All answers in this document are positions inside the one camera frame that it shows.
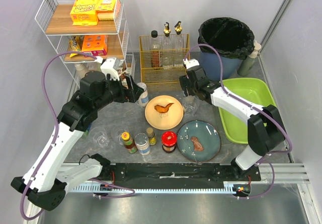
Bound yellow sponge pack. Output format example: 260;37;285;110
95;0;117;21

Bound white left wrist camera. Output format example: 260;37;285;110
95;56;120;81

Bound glass oil bottle gold spout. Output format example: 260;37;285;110
174;21;186;67

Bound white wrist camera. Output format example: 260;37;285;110
183;59;200;70
95;56;120;81

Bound small yellow spice bottle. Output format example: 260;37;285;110
146;127;156;146

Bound yellow candy bag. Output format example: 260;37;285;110
68;36;81;57

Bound yellow snack box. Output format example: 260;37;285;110
70;0;99;26

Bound green plastic tray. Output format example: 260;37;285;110
217;78;277;144

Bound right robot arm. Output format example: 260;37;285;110
179;65;289;175

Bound brown food piece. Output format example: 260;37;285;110
191;136;204;152

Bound white wire shelf rack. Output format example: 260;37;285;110
35;0;135;76

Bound chobani yogurt tub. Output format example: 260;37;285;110
117;67;131;85

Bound yellow cap sauce bottle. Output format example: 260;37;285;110
121;131;137;154

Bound silver lid spice jar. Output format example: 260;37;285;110
134;133;150;156

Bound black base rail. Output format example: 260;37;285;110
98;163;261;189

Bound beige round plate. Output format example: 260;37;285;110
145;95;184;130

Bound blue ceramic plate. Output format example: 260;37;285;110
177;120;221;163

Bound tall clear jar silver lid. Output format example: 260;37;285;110
184;95;194;102

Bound red lid sauce jar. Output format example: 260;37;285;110
162;131;177;153

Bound clear plastic cup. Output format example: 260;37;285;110
89;127;110;147
111;126;128;145

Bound white lid spice jar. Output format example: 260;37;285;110
137;82;149;107

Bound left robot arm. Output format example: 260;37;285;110
11;71;144;211

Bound orange cardboard box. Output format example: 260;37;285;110
82;35;108;56

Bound dark soy sauce bottle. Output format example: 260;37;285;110
149;30;162;68

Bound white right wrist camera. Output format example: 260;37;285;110
183;59;200;70

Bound beige squeeze bottle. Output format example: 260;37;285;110
74;63;89;79

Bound yellow wire basket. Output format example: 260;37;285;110
139;34;190;92

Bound orange fried chicken piece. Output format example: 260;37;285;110
154;103;173;114

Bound clear glass cup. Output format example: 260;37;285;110
182;96;199;116

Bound blue trash bin black bag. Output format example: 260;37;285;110
198;17;255;81

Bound grey green pump bottle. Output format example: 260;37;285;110
237;40;262;77

